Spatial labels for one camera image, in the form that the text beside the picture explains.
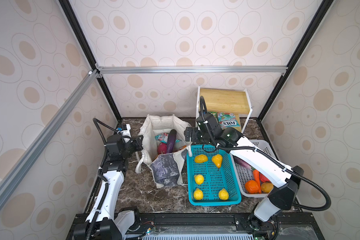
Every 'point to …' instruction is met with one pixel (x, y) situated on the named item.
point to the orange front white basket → (252, 187)
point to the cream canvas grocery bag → (167, 168)
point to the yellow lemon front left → (198, 194)
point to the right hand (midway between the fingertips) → (191, 133)
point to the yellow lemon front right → (223, 194)
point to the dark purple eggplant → (172, 140)
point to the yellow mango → (201, 158)
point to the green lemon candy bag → (215, 114)
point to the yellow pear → (217, 159)
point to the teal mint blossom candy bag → (163, 138)
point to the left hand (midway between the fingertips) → (145, 134)
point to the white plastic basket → (244, 174)
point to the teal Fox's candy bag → (227, 120)
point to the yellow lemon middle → (199, 179)
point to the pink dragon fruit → (162, 148)
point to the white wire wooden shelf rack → (225, 101)
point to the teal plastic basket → (212, 178)
